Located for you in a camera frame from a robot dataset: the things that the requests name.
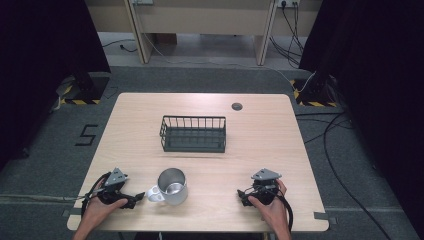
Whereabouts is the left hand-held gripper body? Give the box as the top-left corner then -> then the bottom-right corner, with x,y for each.
97,167 -> 137,210

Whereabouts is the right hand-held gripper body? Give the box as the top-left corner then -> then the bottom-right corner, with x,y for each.
241,168 -> 283,207

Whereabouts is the silver metal cup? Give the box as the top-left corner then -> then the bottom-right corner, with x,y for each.
146,167 -> 189,206

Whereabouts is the dark wire basket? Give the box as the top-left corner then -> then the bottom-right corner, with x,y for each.
159,115 -> 227,154

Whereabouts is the person's left hand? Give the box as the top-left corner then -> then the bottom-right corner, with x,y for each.
80,188 -> 129,231

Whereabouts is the person's right hand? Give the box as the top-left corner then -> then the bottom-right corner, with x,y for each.
247,178 -> 288,229

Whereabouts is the grey tape strip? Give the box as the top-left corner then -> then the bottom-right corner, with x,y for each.
313,211 -> 338,226
61,207 -> 83,218

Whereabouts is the black stand base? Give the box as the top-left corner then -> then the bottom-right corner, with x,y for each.
55,71 -> 111,106
289,74 -> 338,108

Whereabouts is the black curtain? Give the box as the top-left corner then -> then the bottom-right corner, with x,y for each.
298,0 -> 424,231
0,0 -> 112,172

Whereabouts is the beige desk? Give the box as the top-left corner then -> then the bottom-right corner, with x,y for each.
83,0 -> 324,66

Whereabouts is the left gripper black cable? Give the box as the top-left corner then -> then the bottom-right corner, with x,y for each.
80,171 -> 112,218

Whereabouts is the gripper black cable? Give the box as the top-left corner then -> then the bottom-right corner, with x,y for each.
245,185 -> 295,233
80,171 -> 112,218

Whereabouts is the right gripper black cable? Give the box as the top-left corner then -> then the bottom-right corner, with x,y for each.
245,185 -> 295,233

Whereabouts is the black floor cable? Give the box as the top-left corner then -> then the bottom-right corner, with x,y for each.
101,38 -> 138,54
294,111 -> 394,240

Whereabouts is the bundle of black cables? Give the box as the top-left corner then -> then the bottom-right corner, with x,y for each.
268,0 -> 305,69

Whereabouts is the wall power socket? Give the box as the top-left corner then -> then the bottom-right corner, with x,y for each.
277,0 -> 301,9

